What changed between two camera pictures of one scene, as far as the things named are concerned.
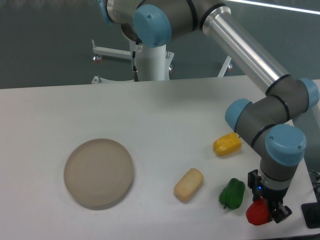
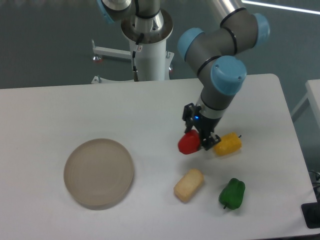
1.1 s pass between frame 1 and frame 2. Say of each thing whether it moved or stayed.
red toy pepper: moved
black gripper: moved
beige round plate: stayed
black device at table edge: stayed
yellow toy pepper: stayed
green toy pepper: stayed
